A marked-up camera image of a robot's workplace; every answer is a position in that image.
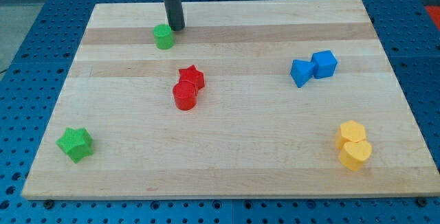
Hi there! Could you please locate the green star block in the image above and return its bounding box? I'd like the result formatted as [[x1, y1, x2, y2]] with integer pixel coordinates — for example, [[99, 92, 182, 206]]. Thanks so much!
[[56, 127, 94, 164]]

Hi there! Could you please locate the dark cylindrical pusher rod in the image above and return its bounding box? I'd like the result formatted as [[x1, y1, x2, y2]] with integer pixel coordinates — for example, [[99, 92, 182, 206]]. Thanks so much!
[[164, 0, 185, 31]]

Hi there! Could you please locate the red cylinder block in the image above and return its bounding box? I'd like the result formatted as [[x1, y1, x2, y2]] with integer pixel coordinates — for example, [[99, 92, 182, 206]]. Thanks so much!
[[173, 81, 197, 111]]

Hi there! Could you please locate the green cylinder block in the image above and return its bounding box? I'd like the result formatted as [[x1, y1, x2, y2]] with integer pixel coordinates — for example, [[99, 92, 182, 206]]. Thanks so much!
[[153, 24, 175, 49]]

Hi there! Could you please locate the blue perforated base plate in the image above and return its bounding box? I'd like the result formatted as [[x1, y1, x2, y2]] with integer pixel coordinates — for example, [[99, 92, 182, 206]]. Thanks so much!
[[1, 0, 439, 223]]

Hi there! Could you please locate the blue triangle block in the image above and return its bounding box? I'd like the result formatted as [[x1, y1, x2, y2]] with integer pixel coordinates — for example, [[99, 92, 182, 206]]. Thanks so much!
[[290, 59, 316, 88]]

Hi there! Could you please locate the blue cube block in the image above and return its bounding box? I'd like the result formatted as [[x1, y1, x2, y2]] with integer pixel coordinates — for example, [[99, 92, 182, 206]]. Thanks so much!
[[311, 50, 338, 79]]

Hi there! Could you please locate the yellow hexagon block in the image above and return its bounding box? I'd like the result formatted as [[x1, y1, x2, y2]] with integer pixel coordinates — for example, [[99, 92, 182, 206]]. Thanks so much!
[[335, 120, 366, 149]]

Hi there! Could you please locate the red star block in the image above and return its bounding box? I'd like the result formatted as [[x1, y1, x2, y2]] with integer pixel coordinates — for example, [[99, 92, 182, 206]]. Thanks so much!
[[178, 65, 205, 93]]

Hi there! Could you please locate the wooden board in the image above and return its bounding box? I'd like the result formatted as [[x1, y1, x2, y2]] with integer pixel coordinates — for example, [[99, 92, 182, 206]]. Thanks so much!
[[22, 0, 439, 200]]

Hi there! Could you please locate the yellow heart block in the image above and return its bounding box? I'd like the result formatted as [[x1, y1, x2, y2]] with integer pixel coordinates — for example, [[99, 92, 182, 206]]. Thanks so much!
[[338, 140, 373, 171]]

